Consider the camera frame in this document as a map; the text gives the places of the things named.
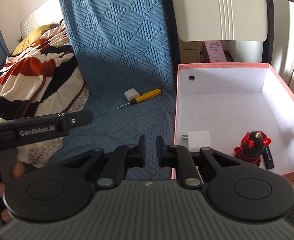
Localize striped cream red blanket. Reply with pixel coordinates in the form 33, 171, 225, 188
0, 22, 90, 122

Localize white cabinet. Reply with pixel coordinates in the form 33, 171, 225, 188
172, 0, 268, 42

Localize pink cardboard box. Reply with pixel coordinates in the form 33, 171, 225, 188
174, 62, 294, 183

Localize yellow pillow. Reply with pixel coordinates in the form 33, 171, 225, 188
11, 23, 60, 56

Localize small black rectangular stick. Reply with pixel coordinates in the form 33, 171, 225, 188
262, 146, 275, 170

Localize blue textured sofa cover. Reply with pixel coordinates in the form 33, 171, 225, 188
50, 0, 177, 180

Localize small white charger cube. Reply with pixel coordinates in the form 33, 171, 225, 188
124, 88, 140, 102

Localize yellow handled screwdriver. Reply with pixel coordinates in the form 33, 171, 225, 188
117, 88, 162, 109

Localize pink product box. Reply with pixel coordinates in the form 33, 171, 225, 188
202, 41, 227, 63

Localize red and black toy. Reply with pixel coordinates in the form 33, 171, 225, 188
234, 131, 271, 167

